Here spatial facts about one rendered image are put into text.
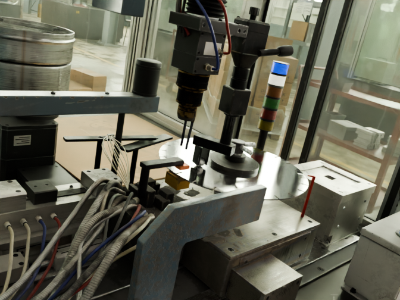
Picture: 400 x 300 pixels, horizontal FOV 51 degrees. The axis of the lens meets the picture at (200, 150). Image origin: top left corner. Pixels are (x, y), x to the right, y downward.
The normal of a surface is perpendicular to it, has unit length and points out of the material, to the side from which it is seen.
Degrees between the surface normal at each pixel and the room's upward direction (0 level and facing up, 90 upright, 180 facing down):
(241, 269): 0
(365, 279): 90
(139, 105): 90
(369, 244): 90
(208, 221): 90
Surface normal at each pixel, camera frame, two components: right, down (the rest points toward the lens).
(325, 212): -0.73, 0.08
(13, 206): 0.66, 0.36
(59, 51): 0.87, 0.31
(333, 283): 0.19, -0.93
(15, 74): 0.30, 0.36
